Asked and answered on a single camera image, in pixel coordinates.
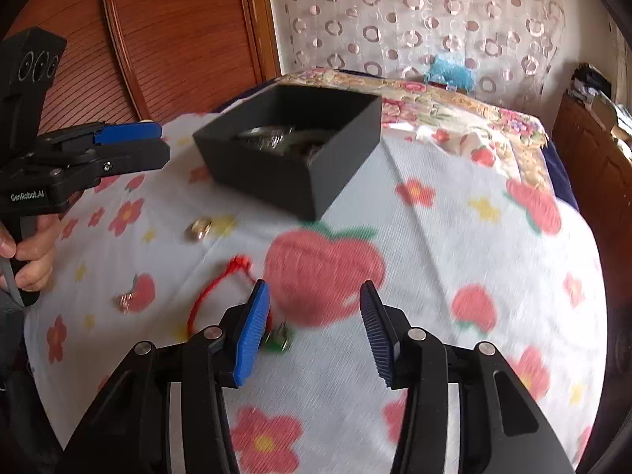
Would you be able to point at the pile of dark clothes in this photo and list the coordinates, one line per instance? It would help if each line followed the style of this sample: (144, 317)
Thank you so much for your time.
(590, 84)

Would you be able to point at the black square box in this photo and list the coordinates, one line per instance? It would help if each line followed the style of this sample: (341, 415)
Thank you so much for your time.
(276, 182)

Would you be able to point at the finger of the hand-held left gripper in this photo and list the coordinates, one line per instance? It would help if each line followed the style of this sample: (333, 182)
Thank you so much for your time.
(136, 158)
(131, 132)

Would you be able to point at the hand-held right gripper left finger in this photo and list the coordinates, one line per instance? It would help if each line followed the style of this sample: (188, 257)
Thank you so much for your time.
(252, 338)

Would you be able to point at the circle patterned curtain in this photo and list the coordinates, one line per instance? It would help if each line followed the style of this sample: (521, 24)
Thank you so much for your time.
(395, 19)

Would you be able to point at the strawberry print cloth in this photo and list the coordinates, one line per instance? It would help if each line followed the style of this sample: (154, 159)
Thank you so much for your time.
(444, 256)

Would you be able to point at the brown wooden wardrobe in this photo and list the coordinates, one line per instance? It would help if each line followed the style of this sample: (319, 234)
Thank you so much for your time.
(173, 34)

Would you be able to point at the blue plastic bag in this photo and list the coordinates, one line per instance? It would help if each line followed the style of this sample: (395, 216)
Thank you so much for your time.
(450, 73)

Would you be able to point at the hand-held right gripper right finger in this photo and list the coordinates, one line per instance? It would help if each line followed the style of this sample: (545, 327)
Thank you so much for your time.
(377, 338)

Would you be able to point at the open cardboard box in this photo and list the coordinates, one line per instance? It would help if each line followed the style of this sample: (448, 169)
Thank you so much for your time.
(614, 113)

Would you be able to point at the person's left hand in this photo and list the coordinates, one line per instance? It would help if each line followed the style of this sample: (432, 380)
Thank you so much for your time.
(34, 252)

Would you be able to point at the floral quilt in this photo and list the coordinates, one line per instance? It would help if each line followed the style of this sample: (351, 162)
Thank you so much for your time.
(444, 118)

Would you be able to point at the green stone pendant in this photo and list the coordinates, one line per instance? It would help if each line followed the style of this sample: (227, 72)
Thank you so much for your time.
(279, 339)

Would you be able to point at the brown wooden cabinet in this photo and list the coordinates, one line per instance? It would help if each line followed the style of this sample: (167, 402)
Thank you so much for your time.
(592, 158)

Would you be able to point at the person's grey clothing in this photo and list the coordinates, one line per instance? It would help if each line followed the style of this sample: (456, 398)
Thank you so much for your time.
(10, 335)

